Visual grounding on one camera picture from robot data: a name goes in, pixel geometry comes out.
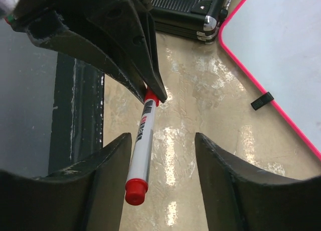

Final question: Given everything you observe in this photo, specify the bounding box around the red and white marker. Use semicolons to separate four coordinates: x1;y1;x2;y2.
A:
125;88;159;206

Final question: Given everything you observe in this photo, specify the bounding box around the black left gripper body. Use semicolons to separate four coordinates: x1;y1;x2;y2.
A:
5;0;141;51

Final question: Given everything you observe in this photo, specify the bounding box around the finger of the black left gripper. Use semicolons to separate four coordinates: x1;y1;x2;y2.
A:
82;0;168;102
25;12;146;102

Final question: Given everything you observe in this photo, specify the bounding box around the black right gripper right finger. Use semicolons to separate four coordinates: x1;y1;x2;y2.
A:
195;133;320;230

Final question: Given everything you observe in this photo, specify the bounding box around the pink framed whiteboard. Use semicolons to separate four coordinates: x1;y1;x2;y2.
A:
219;0;320;156

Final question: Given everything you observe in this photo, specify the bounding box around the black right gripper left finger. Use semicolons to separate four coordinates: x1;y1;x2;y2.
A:
1;133;132;230

